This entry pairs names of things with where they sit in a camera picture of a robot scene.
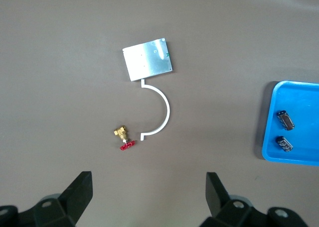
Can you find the white semicircular bracket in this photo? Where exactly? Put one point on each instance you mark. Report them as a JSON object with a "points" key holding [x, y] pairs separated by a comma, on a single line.
{"points": [[167, 111]]}

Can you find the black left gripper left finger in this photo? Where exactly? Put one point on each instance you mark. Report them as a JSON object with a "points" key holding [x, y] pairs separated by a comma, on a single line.
{"points": [[62, 209]]}

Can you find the brass valve red handwheel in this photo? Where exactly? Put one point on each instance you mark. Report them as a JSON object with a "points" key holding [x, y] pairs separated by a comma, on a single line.
{"points": [[120, 132]]}

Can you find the dark brown small block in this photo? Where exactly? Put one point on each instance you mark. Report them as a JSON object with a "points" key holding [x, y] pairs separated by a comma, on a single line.
{"points": [[286, 121]]}

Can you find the silver metal plate box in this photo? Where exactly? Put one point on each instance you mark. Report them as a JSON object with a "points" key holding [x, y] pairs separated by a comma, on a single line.
{"points": [[147, 60]]}

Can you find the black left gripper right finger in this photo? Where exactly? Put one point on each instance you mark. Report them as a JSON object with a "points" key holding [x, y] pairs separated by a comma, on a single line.
{"points": [[224, 212]]}

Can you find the blue plastic tray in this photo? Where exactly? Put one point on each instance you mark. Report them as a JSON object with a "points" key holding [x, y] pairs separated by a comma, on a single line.
{"points": [[304, 100]]}

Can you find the brown table cover mat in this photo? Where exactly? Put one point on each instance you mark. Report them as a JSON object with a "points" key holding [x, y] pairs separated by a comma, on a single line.
{"points": [[74, 62]]}

